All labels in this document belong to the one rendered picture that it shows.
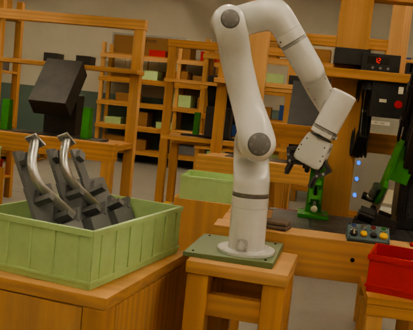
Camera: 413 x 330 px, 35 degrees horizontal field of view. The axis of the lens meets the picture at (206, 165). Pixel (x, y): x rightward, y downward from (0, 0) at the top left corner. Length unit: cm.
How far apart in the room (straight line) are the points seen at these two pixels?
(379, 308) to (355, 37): 131
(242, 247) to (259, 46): 116
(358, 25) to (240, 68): 104
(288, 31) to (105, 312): 101
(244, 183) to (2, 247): 76
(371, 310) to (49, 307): 97
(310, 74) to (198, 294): 78
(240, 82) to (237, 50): 10
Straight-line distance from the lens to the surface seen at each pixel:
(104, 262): 196
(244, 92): 209
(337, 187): 302
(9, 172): 786
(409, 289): 219
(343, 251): 245
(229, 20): 203
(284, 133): 309
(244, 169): 216
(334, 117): 215
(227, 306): 212
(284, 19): 212
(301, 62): 213
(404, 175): 267
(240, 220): 214
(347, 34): 302
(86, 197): 226
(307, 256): 245
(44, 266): 198
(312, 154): 218
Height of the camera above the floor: 136
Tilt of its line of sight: 6 degrees down
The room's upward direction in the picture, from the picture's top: 6 degrees clockwise
